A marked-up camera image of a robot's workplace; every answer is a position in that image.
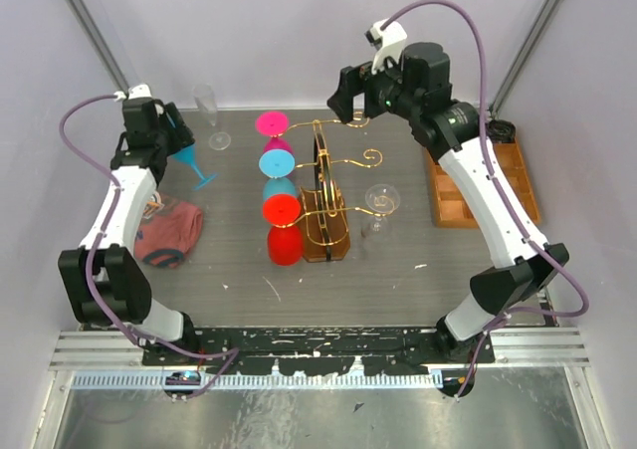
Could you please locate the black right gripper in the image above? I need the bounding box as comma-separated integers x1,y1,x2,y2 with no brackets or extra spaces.
325,48,419,125

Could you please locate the light blue wine glass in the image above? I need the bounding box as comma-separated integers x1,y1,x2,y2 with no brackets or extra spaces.
172,117,217,190
259,149,296,202

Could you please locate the clear wine glass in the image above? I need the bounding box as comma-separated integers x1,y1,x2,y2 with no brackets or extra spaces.
361,183,401,238
192,84,231,151

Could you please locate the pink wine glass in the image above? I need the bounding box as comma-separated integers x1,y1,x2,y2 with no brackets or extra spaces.
255,111,294,154

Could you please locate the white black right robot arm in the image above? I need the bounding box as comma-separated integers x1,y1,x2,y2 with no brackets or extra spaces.
327,43,569,363

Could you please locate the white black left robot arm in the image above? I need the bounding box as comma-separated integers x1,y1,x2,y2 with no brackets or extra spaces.
58,86,200,365

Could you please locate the clear front wine glass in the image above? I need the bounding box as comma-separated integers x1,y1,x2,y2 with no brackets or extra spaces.
361,183,401,238

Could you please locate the red wine glass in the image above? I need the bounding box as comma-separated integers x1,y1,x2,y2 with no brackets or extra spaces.
262,193,304,266

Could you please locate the folded red t-shirt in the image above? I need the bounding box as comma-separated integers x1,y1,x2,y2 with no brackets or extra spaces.
133,191,203,268

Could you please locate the dark rubber bands pile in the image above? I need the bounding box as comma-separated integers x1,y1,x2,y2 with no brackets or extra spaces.
485,118,517,143

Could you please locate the wooden compartment tray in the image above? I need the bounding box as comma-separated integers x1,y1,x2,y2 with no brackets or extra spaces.
422,134,541,230

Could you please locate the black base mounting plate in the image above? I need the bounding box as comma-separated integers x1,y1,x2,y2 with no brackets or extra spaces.
141,326,497,376

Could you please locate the gold wire wine glass rack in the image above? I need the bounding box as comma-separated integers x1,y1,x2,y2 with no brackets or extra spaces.
296,119,370,263

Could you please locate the left aluminium corner post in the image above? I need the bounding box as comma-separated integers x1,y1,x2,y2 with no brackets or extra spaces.
65,0,128,90

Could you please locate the aluminium corner post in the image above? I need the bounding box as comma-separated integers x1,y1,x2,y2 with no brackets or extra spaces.
65,0,128,90
489,0,564,117

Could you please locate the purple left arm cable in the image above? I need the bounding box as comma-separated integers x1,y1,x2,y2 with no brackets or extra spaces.
59,93,240,399

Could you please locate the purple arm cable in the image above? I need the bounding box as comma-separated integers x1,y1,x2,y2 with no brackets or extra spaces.
59,93,240,399
385,0,590,401

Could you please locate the right aluminium corner post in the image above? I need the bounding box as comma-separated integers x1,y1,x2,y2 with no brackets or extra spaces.
489,0,564,117

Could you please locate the aluminium front rail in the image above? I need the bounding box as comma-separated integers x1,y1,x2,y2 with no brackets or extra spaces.
50,327,589,399

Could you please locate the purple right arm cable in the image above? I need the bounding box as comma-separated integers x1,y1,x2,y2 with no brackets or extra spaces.
385,0,590,401

